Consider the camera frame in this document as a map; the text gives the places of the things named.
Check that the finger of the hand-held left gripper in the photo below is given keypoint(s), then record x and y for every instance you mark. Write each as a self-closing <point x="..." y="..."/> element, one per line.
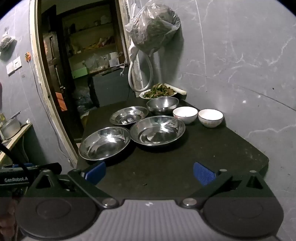
<point x="46" y="167"/>

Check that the orange paper sheet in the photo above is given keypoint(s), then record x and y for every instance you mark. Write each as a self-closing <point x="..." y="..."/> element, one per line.
<point x="61" y="102"/>

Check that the cluttered shelf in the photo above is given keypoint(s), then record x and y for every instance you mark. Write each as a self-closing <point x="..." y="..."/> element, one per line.
<point x="92" y="34"/>

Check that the orange wall plug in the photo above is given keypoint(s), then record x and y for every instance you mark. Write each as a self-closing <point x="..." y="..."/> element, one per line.
<point x="28" y="57"/>

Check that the metal pot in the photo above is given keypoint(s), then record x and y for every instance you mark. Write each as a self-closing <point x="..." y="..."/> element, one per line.
<point x="10" y="128"/>

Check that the steel plate with sticker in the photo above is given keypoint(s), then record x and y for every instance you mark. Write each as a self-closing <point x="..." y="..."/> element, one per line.
<point x="128" y="115"/>

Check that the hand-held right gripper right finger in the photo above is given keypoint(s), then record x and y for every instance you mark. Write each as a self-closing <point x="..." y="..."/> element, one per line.
<point x="203" y="173"/>

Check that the green box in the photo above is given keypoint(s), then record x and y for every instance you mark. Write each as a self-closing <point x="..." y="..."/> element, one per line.
<point x="79" y="73"/>

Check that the deep steel bowl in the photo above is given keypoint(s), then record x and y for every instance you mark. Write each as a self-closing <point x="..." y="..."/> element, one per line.
<point x="161" y="104"/>

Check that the large steel plate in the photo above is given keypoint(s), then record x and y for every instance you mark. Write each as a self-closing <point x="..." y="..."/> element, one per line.
<point x="157" y="131"/>
<point x="104" y="143"/>

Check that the clear plastic bag pile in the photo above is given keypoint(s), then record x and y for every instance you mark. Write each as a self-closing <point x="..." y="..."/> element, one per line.
<point x="83" y="99"/>

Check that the plate of stir-fried vegetables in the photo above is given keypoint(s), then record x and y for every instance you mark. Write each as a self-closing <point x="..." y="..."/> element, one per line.
<point x="159" y="91"/>

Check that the small hanging plastic bag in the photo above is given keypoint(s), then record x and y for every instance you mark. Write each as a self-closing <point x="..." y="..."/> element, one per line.
<point x="7" y="42"/>

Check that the white bowl red rim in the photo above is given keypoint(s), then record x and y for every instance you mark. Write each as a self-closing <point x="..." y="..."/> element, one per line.
<point x="210" y="117"/>
<point x="185" y="113"/>

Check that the wooden counter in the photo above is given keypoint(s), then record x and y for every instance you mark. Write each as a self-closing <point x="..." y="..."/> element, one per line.
<point x="16" y="139"/>

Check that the black cabinet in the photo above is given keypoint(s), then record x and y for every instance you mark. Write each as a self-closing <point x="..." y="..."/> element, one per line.
<point x="111" y="88"/>

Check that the white wall switch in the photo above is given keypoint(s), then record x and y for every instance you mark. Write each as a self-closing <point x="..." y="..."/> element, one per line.
<point x="14" y="66"/>

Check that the dark wooden door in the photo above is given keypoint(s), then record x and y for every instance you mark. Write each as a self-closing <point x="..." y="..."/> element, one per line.
<point x="53" y="69"/>

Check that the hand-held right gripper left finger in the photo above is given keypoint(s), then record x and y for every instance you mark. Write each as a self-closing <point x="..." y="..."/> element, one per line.
<point x="96" y="172"/>

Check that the plastic bag of dried greens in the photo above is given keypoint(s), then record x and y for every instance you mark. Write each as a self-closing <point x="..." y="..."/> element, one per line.
<point x="152" y="27"/>

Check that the white door frame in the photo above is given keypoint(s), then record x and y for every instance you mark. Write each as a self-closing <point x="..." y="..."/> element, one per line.
<point x="37" y="58"/>

